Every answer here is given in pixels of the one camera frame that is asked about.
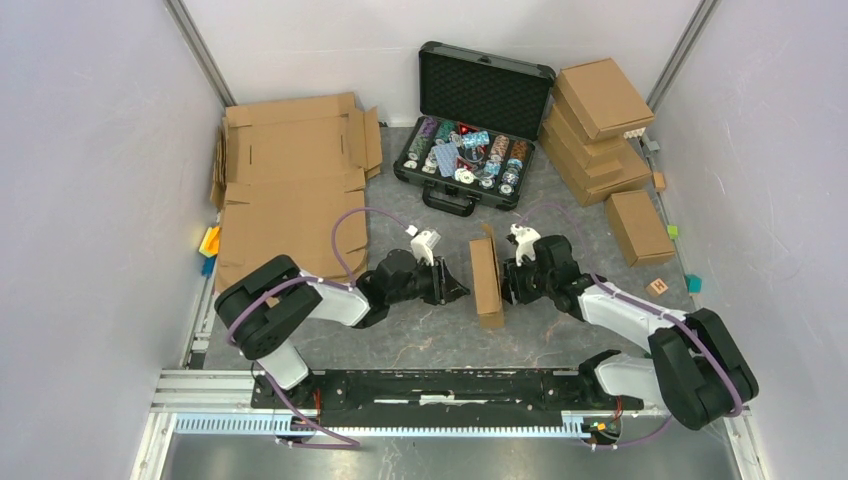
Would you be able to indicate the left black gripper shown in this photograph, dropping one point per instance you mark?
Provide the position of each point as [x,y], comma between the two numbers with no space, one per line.
[445,286]

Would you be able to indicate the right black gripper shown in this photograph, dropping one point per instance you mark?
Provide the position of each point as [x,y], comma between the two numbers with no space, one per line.
[512,291]

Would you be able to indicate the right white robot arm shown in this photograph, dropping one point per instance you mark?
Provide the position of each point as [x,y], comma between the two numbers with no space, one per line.
[691,367]

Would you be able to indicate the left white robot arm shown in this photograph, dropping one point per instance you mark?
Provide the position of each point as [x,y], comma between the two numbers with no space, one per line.
[264,309]

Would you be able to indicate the small folded cardboard box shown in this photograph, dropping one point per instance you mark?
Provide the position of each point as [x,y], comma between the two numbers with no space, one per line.
[640,233]

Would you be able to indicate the large bottom cardboard box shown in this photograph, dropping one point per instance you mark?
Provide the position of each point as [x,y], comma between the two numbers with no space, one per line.
[627,171]

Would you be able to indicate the wooden letter H block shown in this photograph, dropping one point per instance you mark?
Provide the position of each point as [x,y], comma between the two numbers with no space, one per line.
[657,287]

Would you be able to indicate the black poker chip case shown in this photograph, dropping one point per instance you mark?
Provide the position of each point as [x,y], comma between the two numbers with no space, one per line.
[473,143]

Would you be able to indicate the teal block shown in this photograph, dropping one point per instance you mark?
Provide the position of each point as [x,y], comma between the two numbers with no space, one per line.
[693,283]

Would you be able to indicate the small wooden cube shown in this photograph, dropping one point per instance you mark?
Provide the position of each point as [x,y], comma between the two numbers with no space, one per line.
[659,182]

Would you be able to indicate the stack of flat cardboard sheets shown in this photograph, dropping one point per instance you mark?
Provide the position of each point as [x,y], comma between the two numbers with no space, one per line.
[289,178]

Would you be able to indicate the yellow orange block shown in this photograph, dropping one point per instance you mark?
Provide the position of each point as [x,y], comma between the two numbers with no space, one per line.
[209,245]

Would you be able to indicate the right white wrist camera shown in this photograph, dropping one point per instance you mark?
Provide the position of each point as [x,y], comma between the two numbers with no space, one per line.
[523,238]

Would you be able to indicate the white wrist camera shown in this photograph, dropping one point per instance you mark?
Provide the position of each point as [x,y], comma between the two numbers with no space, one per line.
[523,238]
[422,244]

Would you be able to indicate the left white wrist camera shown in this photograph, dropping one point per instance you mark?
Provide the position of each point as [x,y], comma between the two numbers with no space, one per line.
[422,244]

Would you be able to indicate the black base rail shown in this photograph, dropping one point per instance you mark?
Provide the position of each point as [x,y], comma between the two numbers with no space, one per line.
[523,397]

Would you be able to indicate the blue block at left wall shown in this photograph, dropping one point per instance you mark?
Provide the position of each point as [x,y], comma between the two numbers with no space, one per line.
[208,266]

